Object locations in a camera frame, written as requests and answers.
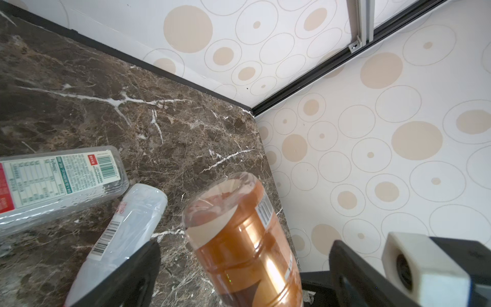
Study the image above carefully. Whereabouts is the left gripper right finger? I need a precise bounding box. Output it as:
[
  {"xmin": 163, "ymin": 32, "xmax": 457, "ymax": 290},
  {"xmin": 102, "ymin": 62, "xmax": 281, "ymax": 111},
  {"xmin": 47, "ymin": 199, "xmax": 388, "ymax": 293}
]
[{"xmin": 300, "ymin": 240, "xmax": 418, "ymax": 306}]

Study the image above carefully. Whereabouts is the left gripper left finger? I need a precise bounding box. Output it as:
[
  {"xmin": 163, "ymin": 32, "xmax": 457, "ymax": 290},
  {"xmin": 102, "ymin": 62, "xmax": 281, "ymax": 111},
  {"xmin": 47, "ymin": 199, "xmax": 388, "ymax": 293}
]
[{"xmin": 73, "ymin": 240, "xmax": 161, "ymax": 307}]

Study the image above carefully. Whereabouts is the clear bottle red green label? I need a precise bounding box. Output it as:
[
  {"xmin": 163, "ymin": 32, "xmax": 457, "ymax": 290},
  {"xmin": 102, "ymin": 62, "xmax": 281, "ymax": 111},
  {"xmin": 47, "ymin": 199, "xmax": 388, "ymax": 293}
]
[{"xmin": 1, "ymin": 146, "xmax": 129, "ymax": 237}]

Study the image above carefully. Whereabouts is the white milky bottle red label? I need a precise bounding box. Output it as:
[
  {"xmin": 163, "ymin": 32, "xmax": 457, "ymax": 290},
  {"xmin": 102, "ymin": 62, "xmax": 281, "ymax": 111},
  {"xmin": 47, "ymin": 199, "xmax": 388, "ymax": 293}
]
[{"xmin": 64, "ymin": 184, "xmax": 168, "ymax": 306}]

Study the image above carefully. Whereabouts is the horizontal aluminium rail back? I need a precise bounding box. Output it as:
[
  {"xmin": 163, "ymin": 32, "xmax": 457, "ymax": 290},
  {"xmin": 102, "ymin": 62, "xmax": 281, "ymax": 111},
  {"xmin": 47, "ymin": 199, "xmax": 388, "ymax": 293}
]
[{"xmin": 347, "ymin": 0, "xmax": 375, "ymax": 54}]

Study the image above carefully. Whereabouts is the brown coffee bottle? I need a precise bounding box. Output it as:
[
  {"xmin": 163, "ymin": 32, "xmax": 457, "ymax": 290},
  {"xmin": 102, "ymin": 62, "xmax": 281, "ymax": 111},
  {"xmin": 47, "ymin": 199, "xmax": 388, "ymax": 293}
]
[{"xmin": 182, "ymin": 172, "xmax": 303, "ymax": 306}]

